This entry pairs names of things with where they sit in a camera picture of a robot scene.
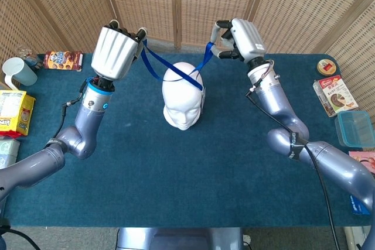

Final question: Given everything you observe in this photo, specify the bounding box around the pale green tissue pack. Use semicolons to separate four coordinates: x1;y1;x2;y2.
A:
0;138;21;170

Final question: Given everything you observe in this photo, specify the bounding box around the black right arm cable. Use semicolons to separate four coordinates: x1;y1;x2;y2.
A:
245;84;342;250

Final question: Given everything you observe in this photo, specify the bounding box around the silver robot torso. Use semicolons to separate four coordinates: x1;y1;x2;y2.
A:
116;227;244;250

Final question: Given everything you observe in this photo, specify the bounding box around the teal carpet table cover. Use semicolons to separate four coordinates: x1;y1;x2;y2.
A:
2;53;370;229

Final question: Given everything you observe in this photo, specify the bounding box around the pale blue pitcher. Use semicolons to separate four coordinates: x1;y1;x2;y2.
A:
2;57;39;91

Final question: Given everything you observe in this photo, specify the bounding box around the round wooden tin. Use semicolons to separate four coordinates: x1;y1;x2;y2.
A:
316;59;337;76

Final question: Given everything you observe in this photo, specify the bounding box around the white foam mannequin head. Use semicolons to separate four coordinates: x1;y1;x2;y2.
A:
162;61;204;131

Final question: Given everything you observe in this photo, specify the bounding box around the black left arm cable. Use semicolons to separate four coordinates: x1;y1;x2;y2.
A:
46;81;88;145

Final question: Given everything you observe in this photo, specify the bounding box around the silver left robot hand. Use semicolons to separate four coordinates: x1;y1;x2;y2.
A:
90;19;149;81

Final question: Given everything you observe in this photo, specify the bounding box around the brown cookie box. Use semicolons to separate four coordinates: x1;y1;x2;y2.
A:
43;50;84;72

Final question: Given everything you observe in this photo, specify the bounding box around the clear blue plastic container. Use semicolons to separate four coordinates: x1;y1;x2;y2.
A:
334;110;375;148

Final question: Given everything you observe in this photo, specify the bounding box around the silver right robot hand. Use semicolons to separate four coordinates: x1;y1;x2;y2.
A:
210;18;267;64

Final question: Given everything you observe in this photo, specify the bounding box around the yellow snack box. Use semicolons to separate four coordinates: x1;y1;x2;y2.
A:
0;89;36;139

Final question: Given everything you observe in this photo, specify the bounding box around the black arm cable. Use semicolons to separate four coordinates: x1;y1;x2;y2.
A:
245;84;342;250
46;81;88;145

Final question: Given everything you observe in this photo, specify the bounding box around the red white pie box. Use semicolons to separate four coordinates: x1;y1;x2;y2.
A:
312;74;359;118

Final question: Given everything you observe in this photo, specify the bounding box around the blue lanyard with badge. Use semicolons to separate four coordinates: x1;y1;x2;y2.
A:
140;38;216;107

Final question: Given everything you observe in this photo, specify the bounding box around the blue pink cookie box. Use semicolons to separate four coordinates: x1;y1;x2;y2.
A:
347;150;375;216

